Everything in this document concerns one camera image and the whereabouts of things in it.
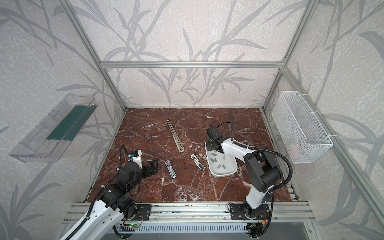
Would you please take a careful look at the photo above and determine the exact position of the blue mini stapler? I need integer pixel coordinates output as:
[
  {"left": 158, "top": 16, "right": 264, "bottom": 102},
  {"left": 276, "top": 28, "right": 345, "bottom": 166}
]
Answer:
[{"left": 165, "top": 161, "right": 177, "bottom": 179}]

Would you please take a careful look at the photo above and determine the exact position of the white mini stapler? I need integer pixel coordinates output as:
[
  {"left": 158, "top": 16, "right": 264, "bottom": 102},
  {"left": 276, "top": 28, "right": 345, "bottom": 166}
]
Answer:
[{"left": 191, "top": 154, "right": 205, "bottom": 171}]

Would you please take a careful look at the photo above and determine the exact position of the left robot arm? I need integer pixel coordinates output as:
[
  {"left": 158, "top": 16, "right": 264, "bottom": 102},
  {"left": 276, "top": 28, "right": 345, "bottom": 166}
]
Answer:
[{"left": 61, "top": 160, "right": 159, "bottom": 240}]

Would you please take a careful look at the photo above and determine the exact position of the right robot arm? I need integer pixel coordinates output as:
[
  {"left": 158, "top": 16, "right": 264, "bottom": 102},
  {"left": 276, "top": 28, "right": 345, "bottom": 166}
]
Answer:
[{"left": 206, "top": 125, "right": 294, "bottom": 213}]

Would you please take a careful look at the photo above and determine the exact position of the white plastic tray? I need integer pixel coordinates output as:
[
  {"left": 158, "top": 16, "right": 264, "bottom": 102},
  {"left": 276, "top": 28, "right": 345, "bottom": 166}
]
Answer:
[{"left": 205, "top": 143, "right": 238, "bottom": 178}]

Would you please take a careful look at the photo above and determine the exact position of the green circuit board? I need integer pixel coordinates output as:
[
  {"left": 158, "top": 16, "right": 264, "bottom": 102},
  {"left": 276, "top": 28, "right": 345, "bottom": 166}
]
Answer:
[{"left": 121, "top": 223, "right": 141, "bottom": 232}]

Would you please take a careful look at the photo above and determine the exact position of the pink object in basket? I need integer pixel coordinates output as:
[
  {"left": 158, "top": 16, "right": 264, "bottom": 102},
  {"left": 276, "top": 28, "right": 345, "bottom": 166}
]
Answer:
[{"left": 288, "top": 144, "right": 301, "bottom": 159}]

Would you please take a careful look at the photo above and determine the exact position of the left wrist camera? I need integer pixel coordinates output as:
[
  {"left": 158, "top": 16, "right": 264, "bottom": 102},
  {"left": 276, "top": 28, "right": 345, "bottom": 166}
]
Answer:
[{"left": 128, "top": 150, "right": 143, "bottom": 169}]

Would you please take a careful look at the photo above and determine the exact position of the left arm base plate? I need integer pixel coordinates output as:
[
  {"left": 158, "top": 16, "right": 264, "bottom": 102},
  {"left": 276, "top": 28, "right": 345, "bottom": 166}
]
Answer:
[{"left": 128, "top": 204, "right": 152, "bottom": 221}]

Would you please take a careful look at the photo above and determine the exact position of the white slotted cable duct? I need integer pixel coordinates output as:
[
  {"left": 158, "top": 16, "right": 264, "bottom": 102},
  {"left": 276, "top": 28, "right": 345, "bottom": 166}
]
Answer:
[{"left": 117, "top": 223, "right": 247, "bottom": 234}]

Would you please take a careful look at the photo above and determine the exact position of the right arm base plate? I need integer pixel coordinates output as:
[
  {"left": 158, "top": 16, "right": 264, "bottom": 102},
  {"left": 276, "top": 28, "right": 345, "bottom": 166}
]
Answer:
[{"left": 227, "top": 203, "right": 271, "bottom": 221}]

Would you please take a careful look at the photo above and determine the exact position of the clear acrylic wall shelf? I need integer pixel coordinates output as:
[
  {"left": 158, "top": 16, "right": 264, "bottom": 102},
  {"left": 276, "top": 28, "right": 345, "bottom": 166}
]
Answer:
[{"left": 9, "top": 94, "right": 98, "bottom": 163}]

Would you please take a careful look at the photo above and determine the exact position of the white wire mesh basket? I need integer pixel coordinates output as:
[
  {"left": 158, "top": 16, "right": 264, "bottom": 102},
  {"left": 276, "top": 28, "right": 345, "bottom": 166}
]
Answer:
[{"left": 272, "top": 91, "right": 334, "bottom": 164}]

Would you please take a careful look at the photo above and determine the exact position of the aluminium front rail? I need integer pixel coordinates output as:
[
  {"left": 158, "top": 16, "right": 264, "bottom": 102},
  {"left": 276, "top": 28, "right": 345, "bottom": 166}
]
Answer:
[{"left": 64, "top": 201, "right": 316, "bottom": 223}]

